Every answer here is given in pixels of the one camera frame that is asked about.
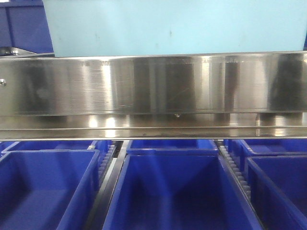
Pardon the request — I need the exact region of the dark blue bin rear left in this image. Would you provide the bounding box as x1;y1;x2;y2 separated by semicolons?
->
0;140;112;156

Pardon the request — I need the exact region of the dark blue bin lower centre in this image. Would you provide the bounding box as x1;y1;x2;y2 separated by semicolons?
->
103;155;262;230

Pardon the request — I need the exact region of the dark blue bin rear right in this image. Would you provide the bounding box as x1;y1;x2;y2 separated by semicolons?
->
224;139;307;175

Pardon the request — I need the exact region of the dark blue bin lower right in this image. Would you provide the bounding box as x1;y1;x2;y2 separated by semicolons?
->
246;156;307;230

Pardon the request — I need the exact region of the light blue plastic bin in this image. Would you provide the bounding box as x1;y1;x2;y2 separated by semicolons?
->
43;0;307;57

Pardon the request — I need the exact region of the dark blue bin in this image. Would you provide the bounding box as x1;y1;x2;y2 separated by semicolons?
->
0;150;99;230
103;155;262;230
246;156;307;230
0;0;53;53
224;139;307;175
0;140;112;156
127;139;219;155

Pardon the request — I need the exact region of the steel bolt on rail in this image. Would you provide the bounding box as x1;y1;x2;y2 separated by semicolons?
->
0;79;7;87

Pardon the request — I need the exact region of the stainless steel shelf front rail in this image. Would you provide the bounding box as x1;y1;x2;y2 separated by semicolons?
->
0;51;307;140

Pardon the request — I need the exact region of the dark blue bin lower left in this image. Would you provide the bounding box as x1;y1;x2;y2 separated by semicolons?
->
0;150;99;230

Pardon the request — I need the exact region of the dark blue bin rear centre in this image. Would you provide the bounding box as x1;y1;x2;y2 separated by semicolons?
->
127;139;219;155

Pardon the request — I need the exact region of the black divider rail left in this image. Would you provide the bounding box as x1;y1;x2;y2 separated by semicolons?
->
84;140;129;230

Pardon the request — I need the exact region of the white roller track right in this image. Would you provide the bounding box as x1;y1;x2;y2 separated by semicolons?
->
216;140;251;201

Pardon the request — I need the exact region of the white roller track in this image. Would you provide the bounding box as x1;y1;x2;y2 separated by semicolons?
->
98;145;116;186
216;140;251;201

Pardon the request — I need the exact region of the dark blue bin upper left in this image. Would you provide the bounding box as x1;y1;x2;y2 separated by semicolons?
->
0;0;53;53

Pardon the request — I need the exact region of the white roller track left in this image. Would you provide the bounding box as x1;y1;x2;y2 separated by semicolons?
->
98;145;116;186

